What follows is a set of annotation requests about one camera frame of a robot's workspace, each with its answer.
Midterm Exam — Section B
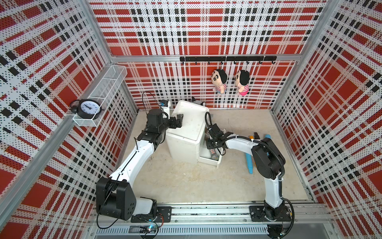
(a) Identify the boy doll striped shirt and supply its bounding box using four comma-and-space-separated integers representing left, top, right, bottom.
211, 69, 227, 94

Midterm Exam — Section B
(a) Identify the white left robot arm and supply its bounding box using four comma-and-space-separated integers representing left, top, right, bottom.
96, 109, 184, 221

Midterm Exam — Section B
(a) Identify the silver glitter microphone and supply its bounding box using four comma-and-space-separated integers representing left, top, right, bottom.
210, 149, 219, 161

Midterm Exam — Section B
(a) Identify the black clock in basket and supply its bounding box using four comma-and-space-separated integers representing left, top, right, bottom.
70, 99, 102, 120

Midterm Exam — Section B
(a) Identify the white bottom drawer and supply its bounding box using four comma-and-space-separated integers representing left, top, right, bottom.
198, 144, 222, 169

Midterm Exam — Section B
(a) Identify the boy doll pink shirt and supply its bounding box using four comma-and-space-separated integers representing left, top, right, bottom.
234, 70, 250, 96

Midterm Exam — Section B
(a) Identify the grey plush toy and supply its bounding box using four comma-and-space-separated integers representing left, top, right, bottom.
191, 97, 206, 107

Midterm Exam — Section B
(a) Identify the black hook rail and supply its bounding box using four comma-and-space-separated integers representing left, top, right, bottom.
180, 56, 277, 63

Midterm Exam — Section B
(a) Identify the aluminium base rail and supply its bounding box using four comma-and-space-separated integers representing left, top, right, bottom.
84, 201, 340, 239

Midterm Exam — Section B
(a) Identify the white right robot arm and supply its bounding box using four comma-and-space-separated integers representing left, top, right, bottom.
207, 124, 291, 222

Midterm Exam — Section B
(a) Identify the white three-drawer cabinet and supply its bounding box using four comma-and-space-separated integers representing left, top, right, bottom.
166, 100, 209, 164

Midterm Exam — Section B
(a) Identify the white wire basket shelf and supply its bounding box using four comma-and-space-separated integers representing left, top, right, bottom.
73, 65, 127, 127

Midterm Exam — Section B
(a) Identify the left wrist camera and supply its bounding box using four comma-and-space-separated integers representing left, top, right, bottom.
159, 100, 171, 119

